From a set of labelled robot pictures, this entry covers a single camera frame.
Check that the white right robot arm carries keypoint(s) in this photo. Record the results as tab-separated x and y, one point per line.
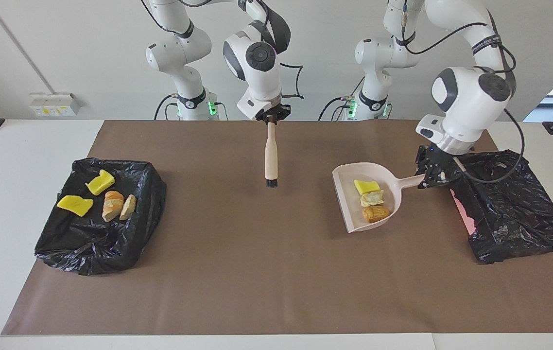
257	58

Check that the small pale foam chunk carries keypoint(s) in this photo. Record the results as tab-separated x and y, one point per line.
372	198

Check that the pale pink plastic dustpan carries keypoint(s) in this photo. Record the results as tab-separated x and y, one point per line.
349	184

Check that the white wall socket box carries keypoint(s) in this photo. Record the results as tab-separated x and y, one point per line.
53	104

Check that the open black bag lined bin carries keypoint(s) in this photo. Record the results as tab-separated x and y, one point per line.
87	248

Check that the large pale foam chunk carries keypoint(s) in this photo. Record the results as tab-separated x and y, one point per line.
112	206

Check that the beige hand brush black bristles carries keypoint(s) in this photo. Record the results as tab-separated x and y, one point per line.
270	155

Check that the small yellow sponge wedge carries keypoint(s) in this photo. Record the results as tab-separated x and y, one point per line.
366	186

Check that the brown rounded foam lump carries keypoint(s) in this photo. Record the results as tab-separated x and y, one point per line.
376	214

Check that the slim tan foam chunk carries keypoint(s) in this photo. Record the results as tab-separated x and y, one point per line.
129	207

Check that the pink bin wrapped black bag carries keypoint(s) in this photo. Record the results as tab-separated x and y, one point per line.
514	209

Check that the notched yellow sponge piece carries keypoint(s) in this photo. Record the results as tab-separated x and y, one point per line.
99	182

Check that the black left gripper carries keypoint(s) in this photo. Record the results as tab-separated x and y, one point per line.
436	159

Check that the brown table mat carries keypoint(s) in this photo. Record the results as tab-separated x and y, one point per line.
276	301

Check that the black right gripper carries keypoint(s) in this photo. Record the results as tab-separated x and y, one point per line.
275	113

